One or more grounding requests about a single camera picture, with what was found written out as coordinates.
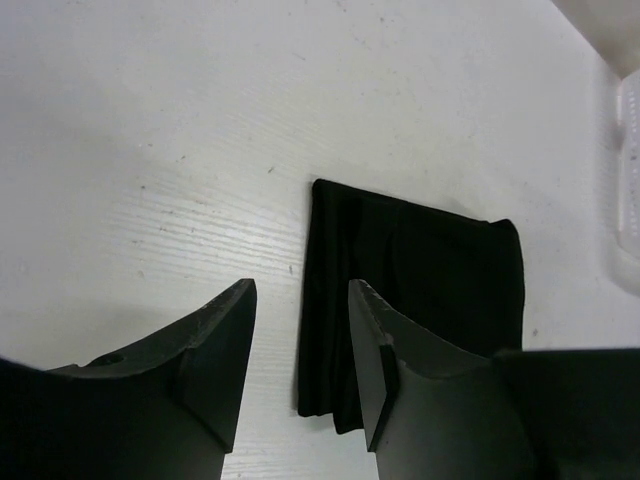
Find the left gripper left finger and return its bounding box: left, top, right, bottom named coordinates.
left=47, top=279, right=257, bottom=454

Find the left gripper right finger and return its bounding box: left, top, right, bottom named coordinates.
left=348, top=279, right=489, bottom=450

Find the black tank top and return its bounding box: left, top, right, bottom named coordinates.
left=297, top=179, right=525, bottom=434

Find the white plastic basket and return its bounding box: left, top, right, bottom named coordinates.
left=598, top=71, right=639, bottom=296

